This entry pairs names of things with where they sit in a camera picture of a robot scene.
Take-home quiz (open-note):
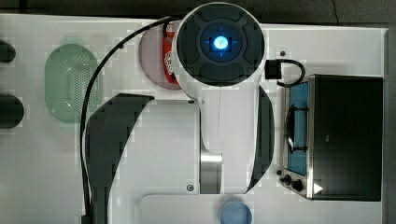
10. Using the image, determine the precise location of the green perforated colander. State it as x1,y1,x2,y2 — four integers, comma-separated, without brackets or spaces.
45,44,98,123

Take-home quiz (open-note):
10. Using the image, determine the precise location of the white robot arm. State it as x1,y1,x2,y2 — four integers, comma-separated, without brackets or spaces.
108,2,273,224

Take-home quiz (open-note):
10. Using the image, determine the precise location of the black toaster oven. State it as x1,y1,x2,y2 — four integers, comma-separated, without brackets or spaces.
280,75,383,202

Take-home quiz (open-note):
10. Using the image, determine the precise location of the black round object upper left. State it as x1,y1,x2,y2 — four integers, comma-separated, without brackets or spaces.
0,40,16,63

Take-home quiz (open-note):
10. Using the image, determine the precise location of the black round object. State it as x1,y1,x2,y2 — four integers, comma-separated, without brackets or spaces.
0,40,16,63
0,94,24,129

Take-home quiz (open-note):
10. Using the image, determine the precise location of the black round object lower left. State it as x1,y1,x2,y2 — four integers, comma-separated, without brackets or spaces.
0,94,24,129

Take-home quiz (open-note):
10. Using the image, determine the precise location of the blue cup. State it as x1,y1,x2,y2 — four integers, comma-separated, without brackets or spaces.
219,201,252,224

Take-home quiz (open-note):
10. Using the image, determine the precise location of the red ketchup bottle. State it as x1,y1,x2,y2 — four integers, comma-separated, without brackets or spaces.
162,22,177,84

